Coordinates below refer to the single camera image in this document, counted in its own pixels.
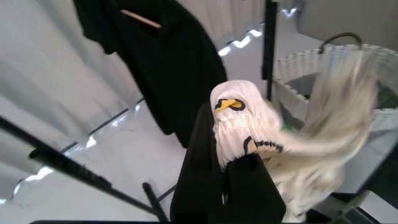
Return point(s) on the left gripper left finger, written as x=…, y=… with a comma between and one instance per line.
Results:
x=196, y=180

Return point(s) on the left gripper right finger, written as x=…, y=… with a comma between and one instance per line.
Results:
x=252, y=193

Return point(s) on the cream printed garment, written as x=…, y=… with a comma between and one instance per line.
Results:
x=236, y=124

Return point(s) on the black short-sleeved shirt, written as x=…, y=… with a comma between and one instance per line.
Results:
x=180, y=77

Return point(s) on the white laundry basket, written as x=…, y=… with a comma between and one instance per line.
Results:
x=292, y=65

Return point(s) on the black clothes rack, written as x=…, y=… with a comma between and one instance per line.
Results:
x=269, y=46

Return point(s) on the white curtain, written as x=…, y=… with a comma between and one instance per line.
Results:
x=46, y=62

